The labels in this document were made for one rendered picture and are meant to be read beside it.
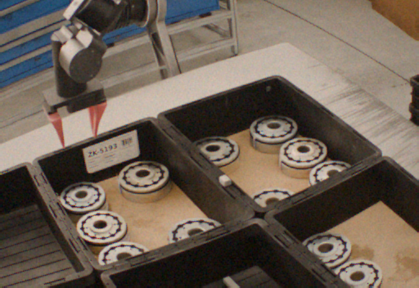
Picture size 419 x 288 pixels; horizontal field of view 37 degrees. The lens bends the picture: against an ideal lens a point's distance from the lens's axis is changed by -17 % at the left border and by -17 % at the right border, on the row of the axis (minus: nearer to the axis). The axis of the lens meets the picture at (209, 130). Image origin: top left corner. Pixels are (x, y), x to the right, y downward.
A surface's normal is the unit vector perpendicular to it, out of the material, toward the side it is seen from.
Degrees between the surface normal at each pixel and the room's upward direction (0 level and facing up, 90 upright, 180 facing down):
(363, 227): 0
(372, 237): 0
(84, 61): 91
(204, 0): 90
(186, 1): 90
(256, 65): 0
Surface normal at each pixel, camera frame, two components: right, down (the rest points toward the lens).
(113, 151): 0.48, 0.42
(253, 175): -0.08, -0.85
